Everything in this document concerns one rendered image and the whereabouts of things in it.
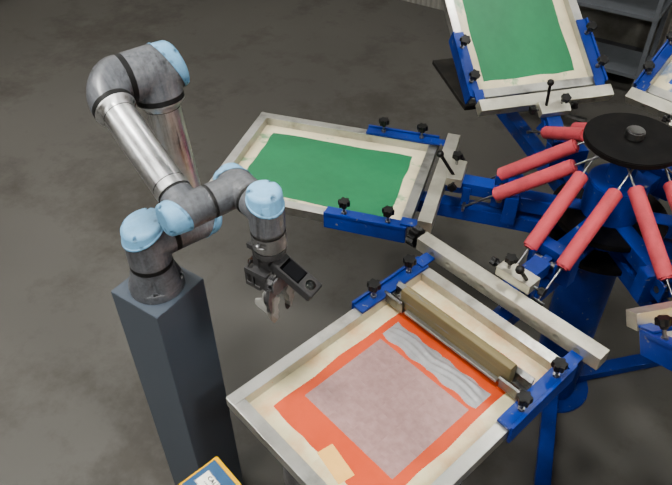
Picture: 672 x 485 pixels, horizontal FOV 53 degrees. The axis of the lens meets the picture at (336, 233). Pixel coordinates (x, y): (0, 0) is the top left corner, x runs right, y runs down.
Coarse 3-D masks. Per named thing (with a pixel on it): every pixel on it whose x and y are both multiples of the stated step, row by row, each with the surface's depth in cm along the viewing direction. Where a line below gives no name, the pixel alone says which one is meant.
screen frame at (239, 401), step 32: (448, 288) 213; (352, 320) 204; (480, 320) 207; (544, 352) 194; (256, 384) 186; (256, 416) 179; (288, 448) 172; (480, 448) 171; (320, 480) 165; (448, 480) 165
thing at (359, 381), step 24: (384, 336) 203; (432, 336) 203; (336, 360) 197; (360, 360) 197; (384, 360) 197; (408, 360) 196; (312, 384) 190; (336, 384) 190; (360, 384) 190; (384, 384) 190; (288, 408) 185; (312, 408) 185; (336, 408) 184; (360, 408) 184; (312, 432) 179; (336, 432) 179
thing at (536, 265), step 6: (534, 258) 216; (540, 258) 216; (528, 264) 214; (534, 264) 214; (540, 264) 214; (546, 264) 214; (528, 270) 212; (534, 270) 212; (540, 270) 212; (546, 270) 214; (540, 276) 213; (516, 288) 206
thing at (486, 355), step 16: (416, 304) 201; (432, 304) 199; (432, 320) 198; (448, 320) 194; (448, 336) 196; (464, 336) 190; (480, 352) 188; (496, 352) 185; (496, 368) 185; (512, 368) 181
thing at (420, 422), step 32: (448, 352) 199; (416, 384) 190; (480, 384) 190; (384, 416) 182; (416, 416) 182; (448, 416) 182; (352, 448) 175; (384, 448) 175; (416, 448) 175; (352, 480) 169; (384, 480) 169
